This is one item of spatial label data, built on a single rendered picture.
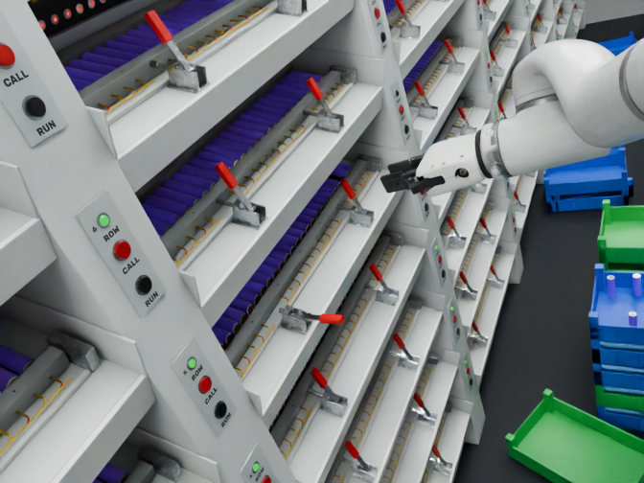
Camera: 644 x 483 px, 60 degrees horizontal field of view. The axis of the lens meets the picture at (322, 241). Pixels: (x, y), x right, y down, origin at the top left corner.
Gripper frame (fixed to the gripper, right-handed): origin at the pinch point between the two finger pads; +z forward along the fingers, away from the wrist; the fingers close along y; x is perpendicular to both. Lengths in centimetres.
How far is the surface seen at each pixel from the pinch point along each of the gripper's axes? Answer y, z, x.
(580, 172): 151, 8, -90
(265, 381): -37.7, 10.2, -7.1
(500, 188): 88, 18, -54
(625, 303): 44, -17, -70
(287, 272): -19.7, 13.8, -2.3
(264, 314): -28.8, 13.4, -2.8
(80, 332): -52, 9, 17
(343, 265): -12.4, 9.4, -7.6
